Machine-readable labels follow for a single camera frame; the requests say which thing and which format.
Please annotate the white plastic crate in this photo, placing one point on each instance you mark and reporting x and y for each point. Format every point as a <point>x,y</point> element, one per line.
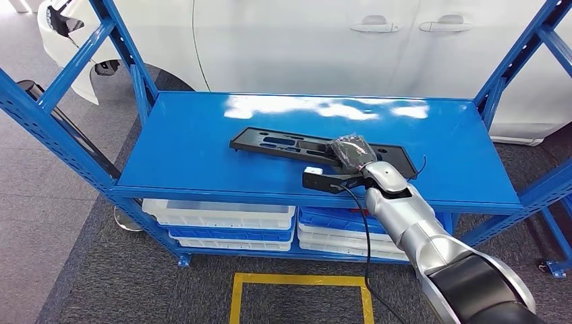
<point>232,245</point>
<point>339,237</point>
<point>214,214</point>
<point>339,251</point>

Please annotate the yellow floor tape square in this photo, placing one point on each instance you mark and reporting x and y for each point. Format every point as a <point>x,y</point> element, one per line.
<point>236,304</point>

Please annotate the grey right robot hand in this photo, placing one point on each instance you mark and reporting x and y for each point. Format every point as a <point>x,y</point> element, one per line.
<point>353,154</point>

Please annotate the red cloth item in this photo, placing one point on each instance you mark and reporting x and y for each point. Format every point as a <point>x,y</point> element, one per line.
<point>359,212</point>

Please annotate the chrome base stanchion post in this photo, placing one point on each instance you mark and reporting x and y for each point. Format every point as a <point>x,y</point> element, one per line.
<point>29,88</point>

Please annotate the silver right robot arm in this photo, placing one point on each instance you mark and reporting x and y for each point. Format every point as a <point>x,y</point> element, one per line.
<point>415,223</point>

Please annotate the blue metal shelf rack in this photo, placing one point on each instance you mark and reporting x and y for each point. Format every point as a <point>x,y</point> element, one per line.
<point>187,147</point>

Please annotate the white car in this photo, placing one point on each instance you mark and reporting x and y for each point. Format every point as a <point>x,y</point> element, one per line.
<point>290,44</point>

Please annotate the blue plastic crate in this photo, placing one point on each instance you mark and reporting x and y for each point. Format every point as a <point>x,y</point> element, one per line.
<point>326,221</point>
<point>223,234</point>

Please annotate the black plastic panel part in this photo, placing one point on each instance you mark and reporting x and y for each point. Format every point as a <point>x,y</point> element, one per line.
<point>268,143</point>

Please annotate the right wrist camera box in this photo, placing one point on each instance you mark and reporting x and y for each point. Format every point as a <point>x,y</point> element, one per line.
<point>319,182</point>

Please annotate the blue wheeled shelf rack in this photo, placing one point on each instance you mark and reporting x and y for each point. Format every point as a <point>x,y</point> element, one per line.
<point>558,232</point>

